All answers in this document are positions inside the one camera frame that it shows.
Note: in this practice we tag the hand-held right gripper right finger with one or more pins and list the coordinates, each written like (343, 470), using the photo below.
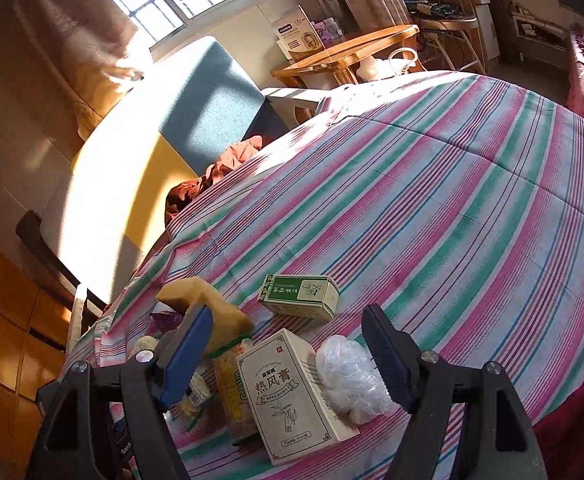
(387, 360)

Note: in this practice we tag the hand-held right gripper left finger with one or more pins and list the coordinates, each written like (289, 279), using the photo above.
(186, 355)

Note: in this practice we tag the purple snack packet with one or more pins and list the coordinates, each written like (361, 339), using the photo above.
(164, 321)

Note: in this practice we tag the clear plastic wrap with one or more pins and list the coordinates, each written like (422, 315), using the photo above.
(347, 375)

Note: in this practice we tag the yellow sponge block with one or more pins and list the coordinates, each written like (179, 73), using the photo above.
(226, 325)

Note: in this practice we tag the green yellow rice cracker packet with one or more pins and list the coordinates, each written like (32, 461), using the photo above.
(231, 400)

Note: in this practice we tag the large white ointment box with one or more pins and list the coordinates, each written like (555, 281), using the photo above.
(287, 400)

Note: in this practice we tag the small green white box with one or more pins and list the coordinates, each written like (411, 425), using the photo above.
(297, 297)

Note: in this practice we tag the small white snack packet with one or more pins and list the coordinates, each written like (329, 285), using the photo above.
(197, 392)

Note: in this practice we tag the small cream round object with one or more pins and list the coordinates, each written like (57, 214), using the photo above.
(144, 346)

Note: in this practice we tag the pink green striped blanket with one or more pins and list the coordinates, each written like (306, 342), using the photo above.
(422, 210)

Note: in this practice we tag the wooden wardrobe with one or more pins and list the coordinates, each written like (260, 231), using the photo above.
(6, 340)

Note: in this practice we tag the blue yellow padded headboard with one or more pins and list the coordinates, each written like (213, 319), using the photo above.
(136, 175)

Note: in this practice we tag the red-brown cloth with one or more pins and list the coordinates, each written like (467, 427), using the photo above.
(221, 165)

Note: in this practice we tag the dark red bed sheet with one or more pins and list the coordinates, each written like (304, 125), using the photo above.
(582, 425)

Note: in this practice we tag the white bedside cabinet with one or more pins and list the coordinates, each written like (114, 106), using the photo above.
(292, 102)

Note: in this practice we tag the wooden side table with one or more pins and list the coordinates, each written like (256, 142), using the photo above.
(367, 45)

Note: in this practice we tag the white product box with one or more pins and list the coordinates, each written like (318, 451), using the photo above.
(297, 35)

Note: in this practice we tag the small purple container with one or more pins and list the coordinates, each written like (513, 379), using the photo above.
(329, 27)

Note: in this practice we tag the white narrow cabinet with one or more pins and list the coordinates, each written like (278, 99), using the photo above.
(487, 25)

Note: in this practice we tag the white low shelf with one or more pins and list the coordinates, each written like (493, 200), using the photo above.
(542, 35)

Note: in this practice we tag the white metal bed rail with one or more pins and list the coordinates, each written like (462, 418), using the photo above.
(77, 315)

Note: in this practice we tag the dark wooden bed frame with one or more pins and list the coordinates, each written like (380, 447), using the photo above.
(46, 245)

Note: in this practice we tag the metal frame side table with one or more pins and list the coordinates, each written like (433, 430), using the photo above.
(447, 22)

